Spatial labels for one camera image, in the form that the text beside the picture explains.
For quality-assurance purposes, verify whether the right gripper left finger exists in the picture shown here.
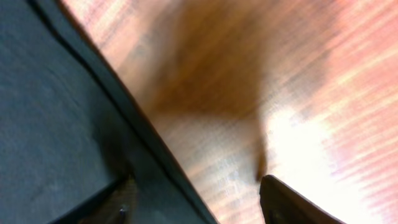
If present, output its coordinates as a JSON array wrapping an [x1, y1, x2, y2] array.
[[79, 178, 137, 224]]

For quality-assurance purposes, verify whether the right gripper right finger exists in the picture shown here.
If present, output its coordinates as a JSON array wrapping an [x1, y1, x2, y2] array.
[[259, 175, 343, 224]]

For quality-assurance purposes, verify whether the black t-shirt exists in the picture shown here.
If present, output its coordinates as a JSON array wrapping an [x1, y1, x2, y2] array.
[[1, 1, 215, 223]]

